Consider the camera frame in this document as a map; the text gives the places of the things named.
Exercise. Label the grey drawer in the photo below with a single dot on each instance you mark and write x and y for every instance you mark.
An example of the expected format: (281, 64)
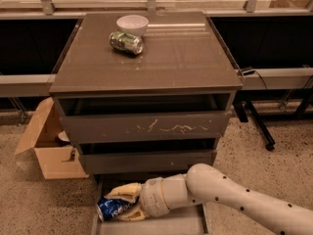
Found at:
(98, 119)
(147, 156)
(187, 215)

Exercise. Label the blue pepsi can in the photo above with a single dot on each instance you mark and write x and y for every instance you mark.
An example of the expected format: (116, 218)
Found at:
(108, 209)

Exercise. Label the grey window railing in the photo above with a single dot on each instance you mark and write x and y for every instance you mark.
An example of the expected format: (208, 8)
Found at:
(170, 17)

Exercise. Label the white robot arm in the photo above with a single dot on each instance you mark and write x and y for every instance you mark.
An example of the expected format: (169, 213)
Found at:
(204, 183)

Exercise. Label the grey middle drawer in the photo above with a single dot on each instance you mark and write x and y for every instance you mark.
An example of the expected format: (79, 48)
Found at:
(147, 156)

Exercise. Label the grey top drawer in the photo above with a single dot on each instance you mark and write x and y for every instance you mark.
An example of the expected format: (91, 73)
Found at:
(98, 119)

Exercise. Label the white bowl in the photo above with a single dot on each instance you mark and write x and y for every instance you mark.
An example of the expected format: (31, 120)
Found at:
(133, 24)

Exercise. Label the green soda can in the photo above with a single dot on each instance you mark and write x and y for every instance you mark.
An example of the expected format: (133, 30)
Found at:
(126, 42)

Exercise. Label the dark grey drawer cabinet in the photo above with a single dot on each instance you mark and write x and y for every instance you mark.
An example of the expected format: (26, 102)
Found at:
(162, 55)

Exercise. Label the grey bottom drawer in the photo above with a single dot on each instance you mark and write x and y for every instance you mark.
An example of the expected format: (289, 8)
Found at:
(187, 215)

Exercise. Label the open cardboard box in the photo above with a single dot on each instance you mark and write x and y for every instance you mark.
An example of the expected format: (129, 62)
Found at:
(56, 157)

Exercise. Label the black wheeled stand leg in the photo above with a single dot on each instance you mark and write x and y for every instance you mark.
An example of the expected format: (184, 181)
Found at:
(241, 107)

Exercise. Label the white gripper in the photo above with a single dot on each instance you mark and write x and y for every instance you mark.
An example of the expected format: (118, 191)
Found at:
(152, 195)

